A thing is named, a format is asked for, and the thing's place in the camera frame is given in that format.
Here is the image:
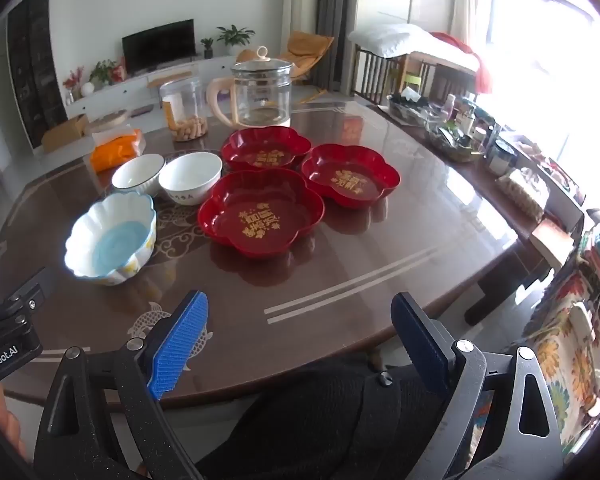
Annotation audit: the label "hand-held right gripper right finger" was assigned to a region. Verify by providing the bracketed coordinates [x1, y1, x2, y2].
[391, 291, 568, 480]

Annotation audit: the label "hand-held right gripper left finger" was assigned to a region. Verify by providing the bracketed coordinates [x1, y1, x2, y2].
[34, 290, 209, 480]

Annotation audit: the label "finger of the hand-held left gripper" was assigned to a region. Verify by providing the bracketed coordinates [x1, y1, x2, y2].
[0, 266, 49, 313]

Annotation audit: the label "scalloped white and blue bowl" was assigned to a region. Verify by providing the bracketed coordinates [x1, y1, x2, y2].
[64, 191, 157, 287]

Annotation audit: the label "red flower-shaped plate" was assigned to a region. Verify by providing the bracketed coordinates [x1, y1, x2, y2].
[197, 170, 326, 259]
[221, 126, 312, 172]
[300, 143, 401, 211]

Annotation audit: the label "white bowl with dark rim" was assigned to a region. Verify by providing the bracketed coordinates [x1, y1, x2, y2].
[111, 153, 166, 197]

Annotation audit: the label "plain white bowl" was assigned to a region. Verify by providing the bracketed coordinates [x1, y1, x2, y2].
[158, 152, 223, 206]

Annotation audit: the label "person's left hand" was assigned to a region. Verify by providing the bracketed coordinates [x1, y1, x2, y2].
[0, 385, 33, 466]

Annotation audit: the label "floral printed cloth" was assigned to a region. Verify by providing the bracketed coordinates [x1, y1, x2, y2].
[525, 210, 600, 441]

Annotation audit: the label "cardboard box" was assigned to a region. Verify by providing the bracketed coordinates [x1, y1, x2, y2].
[41, 114, 89, 153]

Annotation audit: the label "orange tissue pack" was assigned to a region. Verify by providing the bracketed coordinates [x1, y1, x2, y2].
[89, 127, 147, 173]

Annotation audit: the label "dark wooden side cabinet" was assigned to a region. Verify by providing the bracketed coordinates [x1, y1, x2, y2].
[375, 105, 588, 281]

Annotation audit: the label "beige woven basket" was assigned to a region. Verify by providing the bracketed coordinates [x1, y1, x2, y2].
[497, 167, 551, 221]

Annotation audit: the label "round wooden stool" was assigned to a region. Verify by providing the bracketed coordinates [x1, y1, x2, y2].
[87, 109, 131, 133]

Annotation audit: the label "glass jar with dark lid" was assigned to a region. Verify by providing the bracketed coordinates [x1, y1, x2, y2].
[485, 139, 518, 176]

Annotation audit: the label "red flowers in vase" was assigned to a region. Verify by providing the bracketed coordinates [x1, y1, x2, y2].
[62, 66, 85, 106]

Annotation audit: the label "cluster of bottles and jars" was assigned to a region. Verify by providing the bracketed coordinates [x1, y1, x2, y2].
[387, 85, 518, 176]

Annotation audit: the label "white television cabinet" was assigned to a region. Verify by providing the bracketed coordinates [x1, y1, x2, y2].
[62, 55, 261, 126]

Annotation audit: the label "bushy green potted plant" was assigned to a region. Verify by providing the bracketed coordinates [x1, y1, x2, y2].
[89, 60, 118, 86]

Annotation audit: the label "clear plastic jar of peanuts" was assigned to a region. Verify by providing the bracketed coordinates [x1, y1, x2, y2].
[159, 77, 210, 142]

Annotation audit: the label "wooden side table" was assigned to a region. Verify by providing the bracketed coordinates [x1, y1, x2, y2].
[146, 71, 193, 89]

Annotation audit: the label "wooden chair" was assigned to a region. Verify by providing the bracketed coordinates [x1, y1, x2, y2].
[352, 42, 481, 111]

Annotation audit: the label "black television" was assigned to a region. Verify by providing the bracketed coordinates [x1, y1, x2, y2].
[122, 19, 197, 75]

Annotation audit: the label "red cloth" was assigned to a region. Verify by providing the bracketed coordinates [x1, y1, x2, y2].
[432, 31, 493, 95]

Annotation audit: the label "white pillow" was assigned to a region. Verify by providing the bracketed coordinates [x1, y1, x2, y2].
[347, 23, 433, 58]

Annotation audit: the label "window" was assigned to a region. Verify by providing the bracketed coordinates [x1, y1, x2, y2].
[490, 0, 600, 201]

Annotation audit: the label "large green potted plant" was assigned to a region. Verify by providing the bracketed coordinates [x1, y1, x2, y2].
[216, 25, 256, 56]

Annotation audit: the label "orange lounge chair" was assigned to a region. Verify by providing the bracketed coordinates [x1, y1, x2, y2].
[279, 31, 335, 106]

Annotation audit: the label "grey curtain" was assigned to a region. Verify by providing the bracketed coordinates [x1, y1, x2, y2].
[316, 0, 363, 93]

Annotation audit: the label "standing air conditioner with cover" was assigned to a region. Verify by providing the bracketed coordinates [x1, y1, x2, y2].
[281, 0, 321, 56]

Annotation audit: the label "glass kettle with cream handle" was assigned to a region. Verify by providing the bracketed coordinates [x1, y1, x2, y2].
[206, 46, 295, 130]

